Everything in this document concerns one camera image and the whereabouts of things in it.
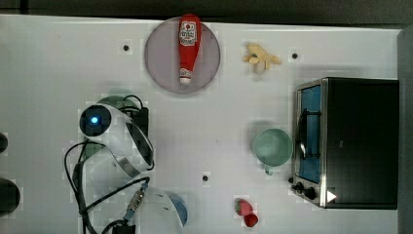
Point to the green mug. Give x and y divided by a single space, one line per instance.
272 147

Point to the blue bowl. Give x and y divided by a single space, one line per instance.
180 207

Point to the red strawberry toy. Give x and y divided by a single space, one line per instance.
243 207

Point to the small red cup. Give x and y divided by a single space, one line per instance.
250 220

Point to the black cylinder lower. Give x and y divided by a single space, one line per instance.
9 196

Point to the black cylinder upper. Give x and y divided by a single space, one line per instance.
3 142

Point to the black silver toaster oven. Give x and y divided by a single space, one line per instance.
345 140

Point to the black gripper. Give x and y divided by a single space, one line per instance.
137 120

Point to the black cylinder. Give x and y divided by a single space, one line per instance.
3 142
9 196

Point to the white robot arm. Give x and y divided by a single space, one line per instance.
112 185

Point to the red ketchup bottle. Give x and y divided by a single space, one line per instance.
189 40

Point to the grey round plate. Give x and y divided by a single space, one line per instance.
162 58

